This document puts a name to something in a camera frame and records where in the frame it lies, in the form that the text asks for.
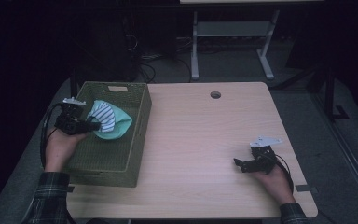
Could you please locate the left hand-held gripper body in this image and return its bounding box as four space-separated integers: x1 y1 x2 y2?
54 97 87 136

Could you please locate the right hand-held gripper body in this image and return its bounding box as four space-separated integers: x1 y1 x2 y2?
250 135 283 175

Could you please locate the mint green baby garment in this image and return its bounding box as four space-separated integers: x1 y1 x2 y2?
87 99 133 141

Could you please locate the green woven basket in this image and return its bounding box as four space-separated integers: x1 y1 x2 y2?
63 81 153 189

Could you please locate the person's right hand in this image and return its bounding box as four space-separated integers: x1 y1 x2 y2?
251 164 296 206

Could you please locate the person's left hand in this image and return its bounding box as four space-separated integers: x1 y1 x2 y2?
44 128 88 173

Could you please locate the grey tape strip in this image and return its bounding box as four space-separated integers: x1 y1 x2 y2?
295 184 320 195

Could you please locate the black metal floor stand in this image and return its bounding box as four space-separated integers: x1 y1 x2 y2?
269 62 351 123

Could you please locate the grey metal stand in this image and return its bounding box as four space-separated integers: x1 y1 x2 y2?
190 8 281 81

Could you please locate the right hand-held gripper black cable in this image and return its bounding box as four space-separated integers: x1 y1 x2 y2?
273 153 295 194

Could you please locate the tangle of dark floor cables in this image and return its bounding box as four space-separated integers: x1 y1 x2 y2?
124 34 194 83

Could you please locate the metal floor rail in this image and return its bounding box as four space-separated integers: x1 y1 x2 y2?
310 92 358 216

